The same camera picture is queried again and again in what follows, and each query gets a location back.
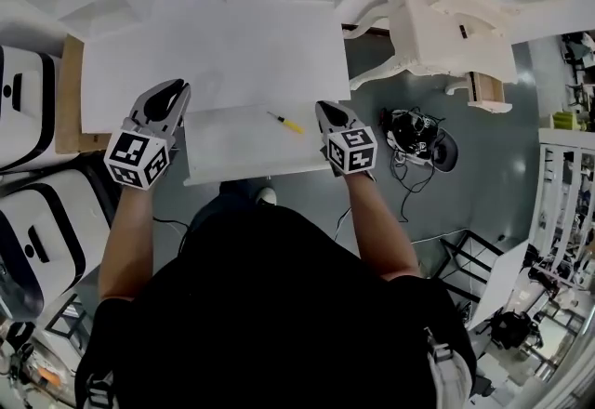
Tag white drawer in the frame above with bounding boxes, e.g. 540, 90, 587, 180
182, 100, 343, 188

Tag green plastic container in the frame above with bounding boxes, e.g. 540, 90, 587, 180
550, 112, 585, 132

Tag white board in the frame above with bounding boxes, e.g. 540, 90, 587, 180
467, 239, 543, 329

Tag black metal stool frame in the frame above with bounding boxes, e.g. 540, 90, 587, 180
439, 230, 506, 301

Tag white and black machine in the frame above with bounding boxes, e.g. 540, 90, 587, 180
0, 169, 112, 323
0, 45, 64, 174

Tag black floor cable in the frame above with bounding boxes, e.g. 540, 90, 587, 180
392, 160, 436, 223

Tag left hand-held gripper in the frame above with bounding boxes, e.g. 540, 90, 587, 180
102, 79, 192, 191

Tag brown cardboard box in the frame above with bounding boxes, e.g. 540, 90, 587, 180
54, 34, 112, 155

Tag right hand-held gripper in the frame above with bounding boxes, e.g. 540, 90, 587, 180
315, 100, 377, 180

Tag person's black shirt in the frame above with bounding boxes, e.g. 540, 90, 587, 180
76, 204, 478, 409

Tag person's right forearm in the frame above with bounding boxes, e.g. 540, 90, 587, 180
343, 172, 419, 281

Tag thin black cable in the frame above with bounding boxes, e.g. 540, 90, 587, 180
152, 216, 192, 231
334, 206, 352, 241

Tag white desk with hutch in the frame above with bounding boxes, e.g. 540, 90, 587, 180
13, 0, 352, 148

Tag cream vanity table with mirror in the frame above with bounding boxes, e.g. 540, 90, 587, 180
341, 0, 587, 113

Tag person's dark trouser leg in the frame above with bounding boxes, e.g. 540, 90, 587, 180
188, 178, 271, 234

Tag grey bag strap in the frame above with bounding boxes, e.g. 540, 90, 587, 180
420, 327, 475, 409

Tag black device with cables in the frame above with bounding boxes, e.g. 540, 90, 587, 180
380, 107, 459, 174

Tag yellow screwdriver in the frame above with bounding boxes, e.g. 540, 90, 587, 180
266, 111, 306, 135

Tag white shelf rack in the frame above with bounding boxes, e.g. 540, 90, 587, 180
529, 127, 595, 287

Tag person's left forearm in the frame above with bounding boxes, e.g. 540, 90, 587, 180
98, 183, 155, 301

